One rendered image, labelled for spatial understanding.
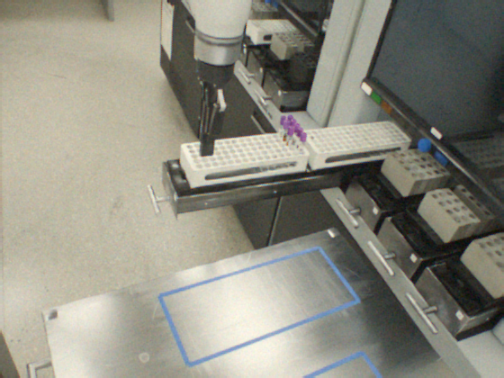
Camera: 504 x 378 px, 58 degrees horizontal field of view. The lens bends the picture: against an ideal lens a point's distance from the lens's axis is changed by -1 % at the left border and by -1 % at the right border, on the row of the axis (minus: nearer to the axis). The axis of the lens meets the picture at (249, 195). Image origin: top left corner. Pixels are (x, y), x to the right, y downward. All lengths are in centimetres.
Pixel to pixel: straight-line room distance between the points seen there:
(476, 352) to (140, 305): 67
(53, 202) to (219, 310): 151
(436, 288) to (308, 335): 33
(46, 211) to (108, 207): 26
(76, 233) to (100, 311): 127
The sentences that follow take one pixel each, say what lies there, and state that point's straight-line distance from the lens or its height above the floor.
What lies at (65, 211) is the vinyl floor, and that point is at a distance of 217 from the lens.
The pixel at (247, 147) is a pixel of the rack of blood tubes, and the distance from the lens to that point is 110.
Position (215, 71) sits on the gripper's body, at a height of 109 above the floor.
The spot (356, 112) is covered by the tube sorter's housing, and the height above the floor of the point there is 88.
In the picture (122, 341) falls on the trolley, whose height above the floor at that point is 82.
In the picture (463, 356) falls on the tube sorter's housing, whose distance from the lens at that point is 105.
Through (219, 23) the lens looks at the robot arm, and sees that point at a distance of 85.
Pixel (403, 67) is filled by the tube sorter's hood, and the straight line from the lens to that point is 114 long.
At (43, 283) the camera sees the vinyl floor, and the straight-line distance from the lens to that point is 193.
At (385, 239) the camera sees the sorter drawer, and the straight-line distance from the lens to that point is 113.
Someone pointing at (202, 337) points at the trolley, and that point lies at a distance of 79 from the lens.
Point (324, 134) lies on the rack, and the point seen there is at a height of 86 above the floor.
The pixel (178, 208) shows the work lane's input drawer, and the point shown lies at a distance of 104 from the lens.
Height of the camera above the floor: 150
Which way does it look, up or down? 41 degrees down
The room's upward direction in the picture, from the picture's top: 11 degrees clockwise
